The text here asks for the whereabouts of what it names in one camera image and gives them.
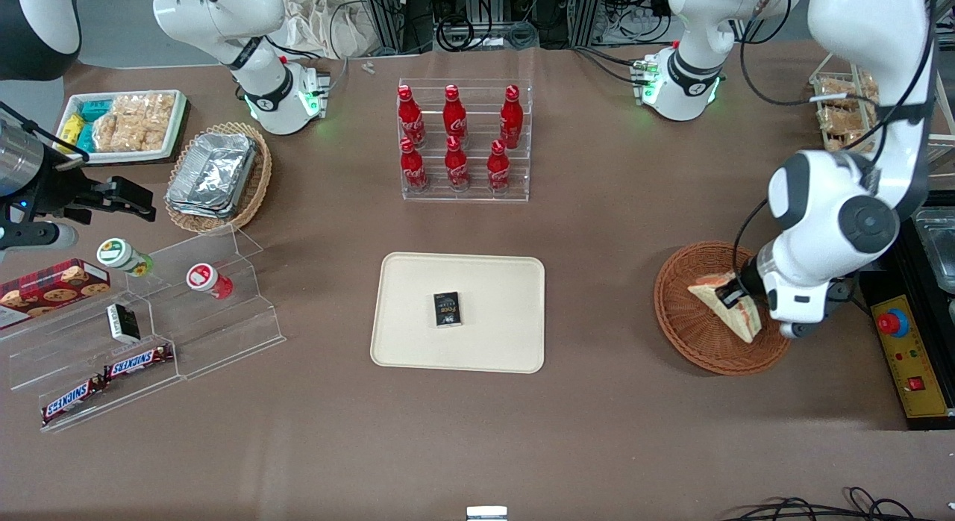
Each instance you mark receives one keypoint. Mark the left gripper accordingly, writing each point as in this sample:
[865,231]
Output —
[745,284]

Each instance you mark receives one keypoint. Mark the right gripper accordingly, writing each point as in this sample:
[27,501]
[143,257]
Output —
[61,192]

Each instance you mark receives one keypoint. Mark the triangular sandwich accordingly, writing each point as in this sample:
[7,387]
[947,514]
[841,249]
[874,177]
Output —
[735,319]

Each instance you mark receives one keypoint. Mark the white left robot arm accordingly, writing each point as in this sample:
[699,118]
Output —
[858,28]

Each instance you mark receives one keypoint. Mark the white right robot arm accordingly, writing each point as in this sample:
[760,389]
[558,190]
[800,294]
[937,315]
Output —
[224,13]

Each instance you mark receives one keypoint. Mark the brown wicker basket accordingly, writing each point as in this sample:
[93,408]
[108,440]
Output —
[686,334]

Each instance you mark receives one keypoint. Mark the white rectangular snack tray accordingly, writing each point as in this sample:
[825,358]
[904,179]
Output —
[179,125]

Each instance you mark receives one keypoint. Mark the light wicker basket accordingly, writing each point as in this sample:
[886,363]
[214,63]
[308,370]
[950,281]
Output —
[257,185]

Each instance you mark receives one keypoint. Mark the cream plastic serving tray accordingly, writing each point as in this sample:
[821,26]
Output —
[492,334]

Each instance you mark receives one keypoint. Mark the green sunflower yogurt cup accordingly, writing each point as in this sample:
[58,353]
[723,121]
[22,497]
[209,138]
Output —
[118,254]

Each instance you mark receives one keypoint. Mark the clear bag of rice crackers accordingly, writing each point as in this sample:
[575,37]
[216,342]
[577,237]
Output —
[145,107]
[148,136]
[112,133]

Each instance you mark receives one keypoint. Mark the teal snack packet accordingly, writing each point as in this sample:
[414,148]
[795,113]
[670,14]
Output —
[86,138]
[95,109]

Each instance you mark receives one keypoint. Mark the stack of aluminium foil trays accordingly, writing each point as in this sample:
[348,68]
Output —
[213,174]

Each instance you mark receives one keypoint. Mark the yellow snack packet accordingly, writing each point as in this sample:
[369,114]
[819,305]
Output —
[72,127]

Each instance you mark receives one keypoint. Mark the red lid yogurt cup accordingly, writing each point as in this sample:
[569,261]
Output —
[203,276]

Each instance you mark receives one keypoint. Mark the red plaid cookie box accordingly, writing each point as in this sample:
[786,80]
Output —
[52,286]

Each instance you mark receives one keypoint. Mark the small black and white box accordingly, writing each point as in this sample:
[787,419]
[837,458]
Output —
[123,323]

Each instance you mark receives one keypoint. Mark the red emergency stop button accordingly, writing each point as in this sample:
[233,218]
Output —
[893,323]

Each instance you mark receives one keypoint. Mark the clear acrylic stepped snack shelf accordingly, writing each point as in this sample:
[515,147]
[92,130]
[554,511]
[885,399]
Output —
[224,334]

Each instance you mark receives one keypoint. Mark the Snickers chocolate bar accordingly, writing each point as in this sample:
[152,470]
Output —
[138,362]
[71,399]

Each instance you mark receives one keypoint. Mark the packaged pastry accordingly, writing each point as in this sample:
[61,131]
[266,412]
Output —
[839,92]
[835,122]

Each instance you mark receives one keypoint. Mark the yellow and black control box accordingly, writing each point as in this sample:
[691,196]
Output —
[914,357]

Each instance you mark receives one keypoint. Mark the metal container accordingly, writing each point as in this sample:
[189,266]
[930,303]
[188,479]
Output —
[940,245]

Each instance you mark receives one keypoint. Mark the white cloth bags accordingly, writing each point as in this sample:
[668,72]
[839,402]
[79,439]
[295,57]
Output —
[328,25]

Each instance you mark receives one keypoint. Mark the red cola bottle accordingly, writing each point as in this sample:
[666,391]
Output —
[511,116]
[498,169]
[453,114]
[456,166]
[412,169]
[409,116]

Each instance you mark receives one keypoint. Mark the clear acrylic bottle rack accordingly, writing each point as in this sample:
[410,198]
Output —
[477,196]

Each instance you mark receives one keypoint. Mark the small black box gold print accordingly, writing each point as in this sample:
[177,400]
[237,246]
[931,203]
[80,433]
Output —
[448,310]

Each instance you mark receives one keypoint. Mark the white object at table edge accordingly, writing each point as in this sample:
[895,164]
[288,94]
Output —
[486,513]

